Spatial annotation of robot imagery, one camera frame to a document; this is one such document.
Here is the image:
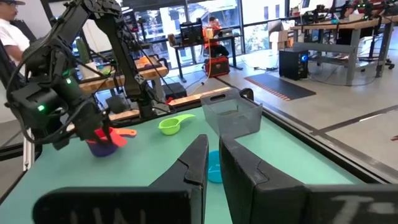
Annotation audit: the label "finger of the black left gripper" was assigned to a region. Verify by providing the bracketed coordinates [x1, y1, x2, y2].
[103, 118, 112, 144]
[79, 123, 103, 142]

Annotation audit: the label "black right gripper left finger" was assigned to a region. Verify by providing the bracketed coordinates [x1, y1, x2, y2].
[32, 134, 210, 224]

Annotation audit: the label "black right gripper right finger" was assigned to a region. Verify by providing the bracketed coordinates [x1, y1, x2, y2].
[218, 135, 398, 224]

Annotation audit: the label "red measuring cup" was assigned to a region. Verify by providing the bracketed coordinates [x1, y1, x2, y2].
[85, 126, 128, 148]

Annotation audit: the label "green measuring cup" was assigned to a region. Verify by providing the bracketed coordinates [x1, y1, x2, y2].
[157, 113, 197, 136]

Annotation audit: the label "teal measuring cup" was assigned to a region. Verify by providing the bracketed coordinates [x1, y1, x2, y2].
[207, 150, 223, 184]

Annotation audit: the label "purple measuring cup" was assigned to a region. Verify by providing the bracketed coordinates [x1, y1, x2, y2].
[86, 138, 121, 158]

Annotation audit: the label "grey plastic basket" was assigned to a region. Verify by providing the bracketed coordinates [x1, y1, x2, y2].
[200, 87, 264, 140]

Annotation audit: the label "wooden side table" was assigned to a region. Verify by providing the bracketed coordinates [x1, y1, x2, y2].
[77, 55, 170, 97]

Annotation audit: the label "person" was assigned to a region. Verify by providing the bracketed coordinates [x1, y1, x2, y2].
[203, 16, 230, 58]
[0, 0, 31, 77]

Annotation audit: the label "black floor box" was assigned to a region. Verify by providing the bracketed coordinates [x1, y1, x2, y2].
[162, 82, 188, 101]

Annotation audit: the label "black striped-edge floor mat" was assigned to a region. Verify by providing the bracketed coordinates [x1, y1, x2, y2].
[244, 73, 317, 102]

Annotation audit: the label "black monitor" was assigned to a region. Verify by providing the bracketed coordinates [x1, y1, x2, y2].
[179, 22, 205, 47]

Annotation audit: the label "red tool case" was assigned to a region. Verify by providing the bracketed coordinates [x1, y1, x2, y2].
[204, 55, 231, 78]

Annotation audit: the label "black computer tower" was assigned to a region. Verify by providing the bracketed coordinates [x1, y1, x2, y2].
[278, 47, 310, 82]

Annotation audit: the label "cardboard box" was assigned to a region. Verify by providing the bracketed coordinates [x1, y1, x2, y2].
[269, 29, 292, 51]

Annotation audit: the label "wooden workbench grey legs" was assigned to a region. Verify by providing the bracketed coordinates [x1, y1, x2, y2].
[290, 14, 398, 87]

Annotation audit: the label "black aluminium table frame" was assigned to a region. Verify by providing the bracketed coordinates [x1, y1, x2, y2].
[0, 102, 398, 203]

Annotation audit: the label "black frame corner knob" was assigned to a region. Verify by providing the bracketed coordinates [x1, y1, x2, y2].
[239, 88, 255, 102]

